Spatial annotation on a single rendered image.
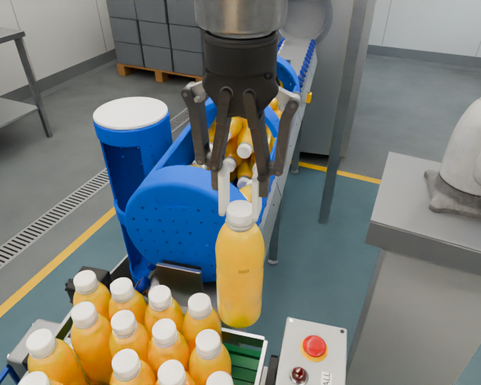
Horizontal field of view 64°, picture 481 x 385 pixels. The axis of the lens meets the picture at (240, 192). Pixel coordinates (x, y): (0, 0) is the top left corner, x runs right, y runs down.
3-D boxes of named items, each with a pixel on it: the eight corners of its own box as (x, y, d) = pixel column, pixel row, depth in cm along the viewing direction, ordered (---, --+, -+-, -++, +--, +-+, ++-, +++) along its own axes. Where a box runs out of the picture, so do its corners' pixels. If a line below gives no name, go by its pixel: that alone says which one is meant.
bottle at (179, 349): (159, 415, 71) (144, 360, 60) (156, 378, 76) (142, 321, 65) (197, 405, 72) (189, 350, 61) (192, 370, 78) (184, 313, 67)
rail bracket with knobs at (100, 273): (125, 300, 92) (117, 271, 86) (110, 325, 87) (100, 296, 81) (88, 292, 94) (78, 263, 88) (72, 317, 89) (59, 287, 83)
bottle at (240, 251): (215, 295, 66) (212, 207, 55) (256, 290, 67) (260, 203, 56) (220, 330, 60) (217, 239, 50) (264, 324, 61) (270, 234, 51)
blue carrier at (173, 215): (301, 121, 154) (298, 48, 138) (256, 289, 86) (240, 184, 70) (234, 122, 162) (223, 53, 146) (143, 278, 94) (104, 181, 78)
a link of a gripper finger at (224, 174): (223, 173, 47) (217, 173, 47) (224, 217, 51) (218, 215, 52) (230, 161, 50) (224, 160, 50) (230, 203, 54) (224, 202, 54)
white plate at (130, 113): (110, 95, 159) (111, 98, 160) (79, 124, 137) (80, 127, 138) (175, 98, 156) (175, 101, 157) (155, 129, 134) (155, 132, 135)
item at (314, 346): (326, 341, 62) (327, 337, 61) (324, 361, 59) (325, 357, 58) (304, 336, 62) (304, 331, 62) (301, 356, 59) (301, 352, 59)
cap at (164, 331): (154, 349, 62) (153, 343, 60) (153, 328, 65) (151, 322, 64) (179, 344, 62) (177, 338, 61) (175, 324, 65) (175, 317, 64)
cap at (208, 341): (211, 363, 60) (210, 357, 59) (191, 351, 61) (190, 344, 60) (225, 344, 62) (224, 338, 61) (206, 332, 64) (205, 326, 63)
